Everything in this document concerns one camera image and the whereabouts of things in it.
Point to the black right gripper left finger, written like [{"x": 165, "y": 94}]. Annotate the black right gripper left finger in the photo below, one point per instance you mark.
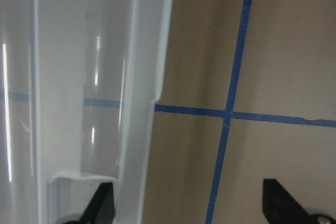
[{"x": 101, "y": 207}]

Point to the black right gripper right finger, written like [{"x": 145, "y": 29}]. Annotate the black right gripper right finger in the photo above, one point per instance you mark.
[{"x": 279, "y": 206}]

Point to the clear plastic box lid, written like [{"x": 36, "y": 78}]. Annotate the clear plastic box lid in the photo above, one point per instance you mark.
[{"x": 79, "y": 83}]

